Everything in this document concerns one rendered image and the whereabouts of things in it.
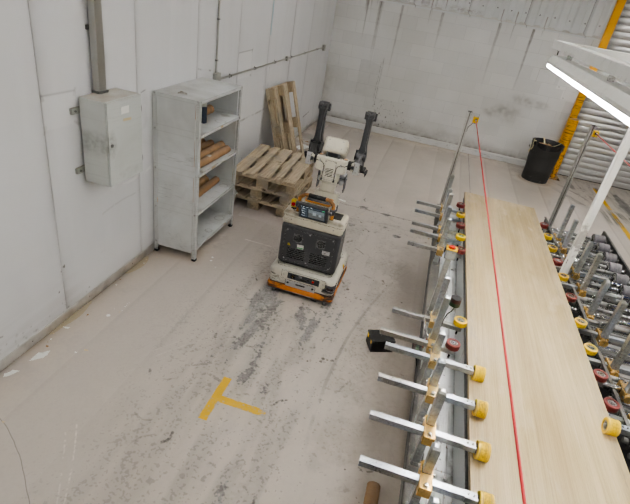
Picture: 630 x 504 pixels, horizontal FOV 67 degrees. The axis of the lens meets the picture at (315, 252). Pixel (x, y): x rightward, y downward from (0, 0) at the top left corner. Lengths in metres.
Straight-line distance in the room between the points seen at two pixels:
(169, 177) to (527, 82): 7.37
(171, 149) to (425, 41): 6.62
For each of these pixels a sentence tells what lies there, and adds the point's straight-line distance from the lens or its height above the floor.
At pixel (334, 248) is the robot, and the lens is 4.16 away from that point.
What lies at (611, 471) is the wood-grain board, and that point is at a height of 0.90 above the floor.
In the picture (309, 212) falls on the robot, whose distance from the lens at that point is 4.03.
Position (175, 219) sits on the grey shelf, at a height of 0.41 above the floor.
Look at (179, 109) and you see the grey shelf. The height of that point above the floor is 1.45.
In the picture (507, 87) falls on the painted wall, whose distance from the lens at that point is 10.17.
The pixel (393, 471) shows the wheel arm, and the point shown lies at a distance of 2.07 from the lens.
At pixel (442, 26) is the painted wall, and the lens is 10.04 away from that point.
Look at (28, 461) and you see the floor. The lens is 3.32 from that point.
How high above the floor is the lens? 2.56
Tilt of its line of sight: 29 degrees down
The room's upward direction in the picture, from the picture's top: 10 degrees clockwise
